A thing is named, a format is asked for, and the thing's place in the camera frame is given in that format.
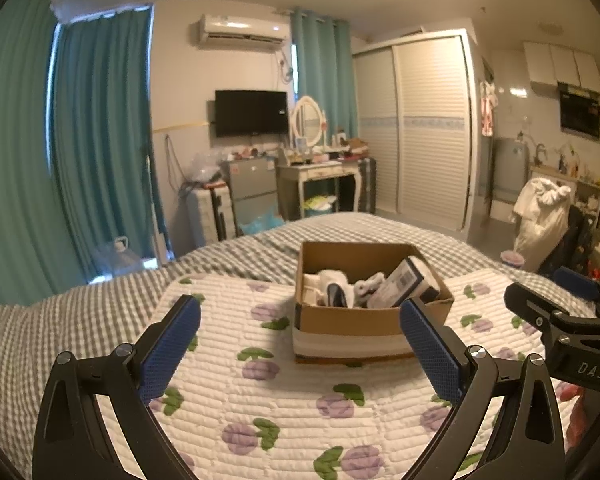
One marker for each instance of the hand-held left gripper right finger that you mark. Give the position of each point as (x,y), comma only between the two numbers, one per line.
(432,355)

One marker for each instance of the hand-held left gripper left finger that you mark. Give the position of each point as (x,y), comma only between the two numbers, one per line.
(170,350)

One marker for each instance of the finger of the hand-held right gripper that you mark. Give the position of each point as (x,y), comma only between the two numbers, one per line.
(575,280)
(530,305)

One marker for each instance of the packaged white socks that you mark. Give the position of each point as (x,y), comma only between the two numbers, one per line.
(405,282)

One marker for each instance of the small white frilly cloth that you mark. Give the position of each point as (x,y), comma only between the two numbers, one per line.
(370,286)

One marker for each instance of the cardboard box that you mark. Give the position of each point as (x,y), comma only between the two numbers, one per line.
(340,322)

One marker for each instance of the white sock with navy hem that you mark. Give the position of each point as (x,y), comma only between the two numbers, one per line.
(337,285)

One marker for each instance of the cream cloth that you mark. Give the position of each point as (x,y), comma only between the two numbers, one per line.
(308,287)

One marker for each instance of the person's right hand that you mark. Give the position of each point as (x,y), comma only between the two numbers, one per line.
(577,422)

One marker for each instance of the dark floral garment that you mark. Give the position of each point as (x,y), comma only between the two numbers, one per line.
(572,240)

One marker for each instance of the drink cup with straw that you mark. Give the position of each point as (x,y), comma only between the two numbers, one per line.
(512,259)

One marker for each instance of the grey checked bed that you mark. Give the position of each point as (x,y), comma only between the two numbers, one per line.
(80,320)

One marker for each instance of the clear water jug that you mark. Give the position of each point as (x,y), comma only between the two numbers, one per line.
(120,260)

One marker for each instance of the grey washing machine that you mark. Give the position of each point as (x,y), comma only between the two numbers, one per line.
(510,167)

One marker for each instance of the metal faucet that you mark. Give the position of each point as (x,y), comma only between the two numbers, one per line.
(540,151)

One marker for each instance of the white quilted flower mat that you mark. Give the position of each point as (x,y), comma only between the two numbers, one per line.
(290,410)

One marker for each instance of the white ribbed suitcase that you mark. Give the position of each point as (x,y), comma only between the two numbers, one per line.
(202,215)

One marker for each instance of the blue plastic bag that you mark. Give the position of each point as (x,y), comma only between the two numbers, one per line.
(262,223)

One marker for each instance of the black range hood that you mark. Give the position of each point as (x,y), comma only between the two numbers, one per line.
(580,112)

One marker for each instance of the dark ribbed suitcase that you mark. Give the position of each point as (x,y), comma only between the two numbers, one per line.
(367,185)

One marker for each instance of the silver mini fridge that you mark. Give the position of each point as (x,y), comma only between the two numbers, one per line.
(250,185)

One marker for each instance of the clear plastic bag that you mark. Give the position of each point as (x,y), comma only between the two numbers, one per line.
(205,167)

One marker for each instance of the yellow white paper bag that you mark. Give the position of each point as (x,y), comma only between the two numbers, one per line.
(319,204)

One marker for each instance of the hanging pink white clothes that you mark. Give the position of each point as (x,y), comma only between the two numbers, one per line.
(488,110)

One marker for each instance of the white louvred wardrobe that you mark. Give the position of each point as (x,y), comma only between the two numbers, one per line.
(430,135)

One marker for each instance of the white dressing table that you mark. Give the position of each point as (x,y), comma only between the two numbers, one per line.
(315,172)

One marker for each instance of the brown box pile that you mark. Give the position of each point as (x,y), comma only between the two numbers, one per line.
(358,146)

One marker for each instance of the teal window curtain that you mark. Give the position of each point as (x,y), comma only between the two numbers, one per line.
(105,135)

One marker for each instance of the wide teal curtain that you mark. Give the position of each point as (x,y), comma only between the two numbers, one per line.
(15,160)

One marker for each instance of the oval white vanity mirror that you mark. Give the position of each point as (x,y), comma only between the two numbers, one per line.
(307,117)

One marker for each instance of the narrow teal curtain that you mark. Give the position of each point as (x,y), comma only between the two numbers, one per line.
(325,70)

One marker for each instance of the white air conditioner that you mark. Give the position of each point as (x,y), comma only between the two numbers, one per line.
(242,30)

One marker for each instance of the white wall cabinets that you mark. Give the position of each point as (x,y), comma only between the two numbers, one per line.
(560,67)

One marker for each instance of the black wall television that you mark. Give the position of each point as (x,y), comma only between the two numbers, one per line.
(250,112)

